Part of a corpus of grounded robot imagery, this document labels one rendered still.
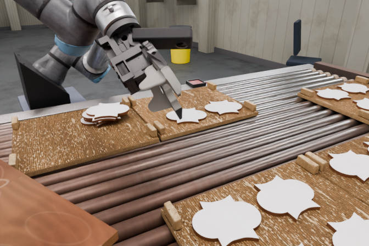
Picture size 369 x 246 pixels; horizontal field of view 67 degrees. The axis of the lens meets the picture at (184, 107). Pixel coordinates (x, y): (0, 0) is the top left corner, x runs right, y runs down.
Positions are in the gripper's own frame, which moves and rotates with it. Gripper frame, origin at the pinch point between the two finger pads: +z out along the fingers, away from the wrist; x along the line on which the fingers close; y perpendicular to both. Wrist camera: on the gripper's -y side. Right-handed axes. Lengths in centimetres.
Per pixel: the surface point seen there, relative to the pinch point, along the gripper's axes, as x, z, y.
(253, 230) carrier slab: -9.6, 25.6, 0.3
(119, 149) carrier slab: -34.0, -7.9, 17.8
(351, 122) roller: -52, 24, -57
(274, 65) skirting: -414, -88, -245
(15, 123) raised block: -41, -36, 44
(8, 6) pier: -729, -790, 197
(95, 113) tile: -43, -25, 20
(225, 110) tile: -53, -5, -21
